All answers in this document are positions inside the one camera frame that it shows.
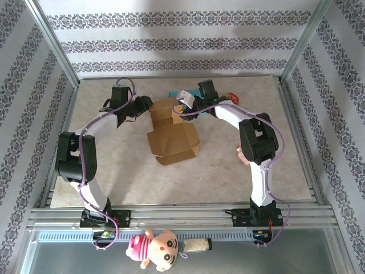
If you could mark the brown cardboard box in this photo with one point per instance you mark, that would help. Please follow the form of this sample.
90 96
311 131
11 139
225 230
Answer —
171 140

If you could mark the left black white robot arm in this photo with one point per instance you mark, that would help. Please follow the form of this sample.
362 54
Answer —
77 160

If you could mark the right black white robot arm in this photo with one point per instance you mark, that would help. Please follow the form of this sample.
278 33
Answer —
256 140

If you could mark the round red gold tin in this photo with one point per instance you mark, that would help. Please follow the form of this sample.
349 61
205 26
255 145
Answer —
233 97

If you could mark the small pink plush toy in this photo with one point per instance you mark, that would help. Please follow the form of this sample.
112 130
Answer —
242 158

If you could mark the small circuit board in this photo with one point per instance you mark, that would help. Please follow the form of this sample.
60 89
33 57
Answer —
105 234
261 234

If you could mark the small beige cylinder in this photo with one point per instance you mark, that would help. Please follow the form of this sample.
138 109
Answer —
195 245

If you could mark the plush doll with pink stripes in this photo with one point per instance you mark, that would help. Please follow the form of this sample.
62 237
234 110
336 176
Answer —
159 248

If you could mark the grey metal shelf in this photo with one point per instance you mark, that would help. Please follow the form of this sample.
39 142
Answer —
256 262

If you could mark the aluminium side rail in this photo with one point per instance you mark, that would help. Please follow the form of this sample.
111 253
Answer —
68 114
290 108

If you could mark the aluminium frame post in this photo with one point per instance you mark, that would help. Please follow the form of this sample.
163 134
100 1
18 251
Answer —
53 42
303 42

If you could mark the aluminium front mounting rail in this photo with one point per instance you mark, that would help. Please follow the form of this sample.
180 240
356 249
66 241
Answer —
182 217

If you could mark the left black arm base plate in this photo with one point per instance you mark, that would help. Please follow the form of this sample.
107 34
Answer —
122 218

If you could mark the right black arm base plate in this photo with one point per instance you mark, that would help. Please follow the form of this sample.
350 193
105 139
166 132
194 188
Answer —
239 218

